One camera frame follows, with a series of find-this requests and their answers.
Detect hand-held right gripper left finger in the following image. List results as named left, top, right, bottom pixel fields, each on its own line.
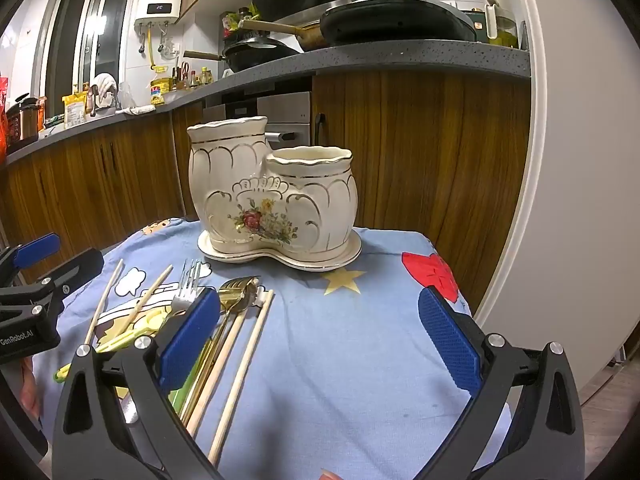
left=51, top=287, right=223, bottom=480

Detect silver fork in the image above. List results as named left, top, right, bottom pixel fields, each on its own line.
left=171, top=259, right=202, bottom=318

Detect cream floral ceramic utensil holder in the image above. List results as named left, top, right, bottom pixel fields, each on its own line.
left=187, top=116, right=360, bottom=256

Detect white cloth on faucet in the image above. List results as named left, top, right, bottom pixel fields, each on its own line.
left=92, top=73, right=118, bottom=106

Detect stainless built-in oven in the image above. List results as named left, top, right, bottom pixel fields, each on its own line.
left=205, top=90, right=313, bottom=153

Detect black frying pan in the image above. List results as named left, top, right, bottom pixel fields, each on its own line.
left=182, top=37, right=301, bottom=73

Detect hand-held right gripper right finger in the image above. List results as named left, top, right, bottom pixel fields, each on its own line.
left=418, top=286, right=587, bottom=480

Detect cream ceramic saucer tray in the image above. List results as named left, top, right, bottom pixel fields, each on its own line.
left=197, top=227, right=362, bottom=272

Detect yellow-green plastic handled utensil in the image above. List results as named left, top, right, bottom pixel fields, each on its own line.
left=54, top=310, right=168, bottom=383

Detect green handled utensil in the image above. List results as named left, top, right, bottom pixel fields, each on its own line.
left=167, top=345, right=208, bottom=413

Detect row of condiment bottles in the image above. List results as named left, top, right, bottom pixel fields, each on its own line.
left=170, top=62, right=216, bottom=91

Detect yellow food packet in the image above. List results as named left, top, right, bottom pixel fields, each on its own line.
left=62, top=92, right=88, bottom=128

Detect gold spoon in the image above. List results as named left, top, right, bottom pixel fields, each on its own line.
left=179, top=276, right=260, bottom=426

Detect green seasoning packet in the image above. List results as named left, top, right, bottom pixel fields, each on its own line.
left=221, top=7, right=261, bottom=38

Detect red plastic bag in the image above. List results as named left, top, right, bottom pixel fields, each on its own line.
left=0, top=76, right=11, bottom=156

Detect oil dispenser with white top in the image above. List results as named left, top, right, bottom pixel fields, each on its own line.
left=482, top=0, right=518, bottom=48

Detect grey stone kitchen countertop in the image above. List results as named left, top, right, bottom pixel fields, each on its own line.
left=0, top=42, right=532, bottom=166

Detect brown pressure cooker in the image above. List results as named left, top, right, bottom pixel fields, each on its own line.
left=5, top=95, right=41, bottom=148

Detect sliding glass door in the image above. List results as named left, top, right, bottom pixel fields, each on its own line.
left=42, top=0, right=138, bottom=121

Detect dark green appliance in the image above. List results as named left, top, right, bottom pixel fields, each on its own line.
left=457, top=7, right=488, bottom=43

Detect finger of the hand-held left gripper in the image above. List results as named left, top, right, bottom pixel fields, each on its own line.
left=27, top=248, right=105, bottom=313
left=0, top=232, right=62, bottom=286

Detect blue printed cloth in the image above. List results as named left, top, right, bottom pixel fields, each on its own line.
left=30, top=217, right=513, bottom=480

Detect black electric griddle pan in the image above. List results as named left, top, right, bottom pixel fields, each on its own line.
left=320, top=0, right=478, bottom=46

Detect person's left hand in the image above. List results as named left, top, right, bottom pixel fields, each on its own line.
left=19, top=355, right=43, bottom=418

